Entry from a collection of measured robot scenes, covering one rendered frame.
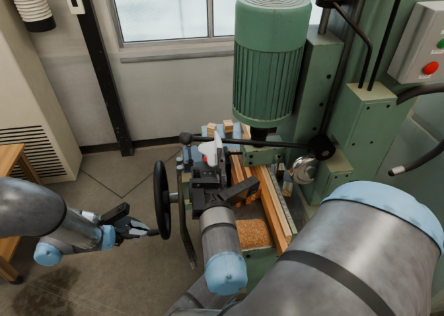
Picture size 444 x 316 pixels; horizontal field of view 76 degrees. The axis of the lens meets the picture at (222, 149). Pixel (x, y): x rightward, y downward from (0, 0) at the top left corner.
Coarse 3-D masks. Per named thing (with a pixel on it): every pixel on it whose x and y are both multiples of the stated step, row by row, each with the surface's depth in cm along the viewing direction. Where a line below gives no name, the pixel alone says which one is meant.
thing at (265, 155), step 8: (272, 136) 96; (248, 152) 91; (256, 152) 91; (264, 152) 92; (272, 152) 92; (280, 152) 93; (248, 160) 93; (256, 160) 94; (264, 160) 94; (272, 160) 95
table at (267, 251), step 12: (204, 132) 120; (228, 132) 120; (240, 132) 120; (228, 144) 114; (240, 156) 109; (240, 204) 92; (252, 204) 92; (240, 216) 88; (252, 216) 88; (264, 216) 88; (252, 252) 81; (264, 252) 82; (276, 252) 83
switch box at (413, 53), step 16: (416, 16) 59; (432, 16) 56; (416, 32) 60; (432, 32) 58; (400, 48) 64; (416, 48) 60; (432, 48) 60; (400, 64) 65; (416, 64) 62; (400, 80) 65; (416, 80) 65; (432, 80) 66
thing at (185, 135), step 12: (240, 144) 73; (252, 144) 73; (264, 144) 74; (276, 144) 75; (288, 144) 76; (300, 144) 77; (312, 144) 78; (324, 144) 76; (336, 144) 78; (324, 156) 78
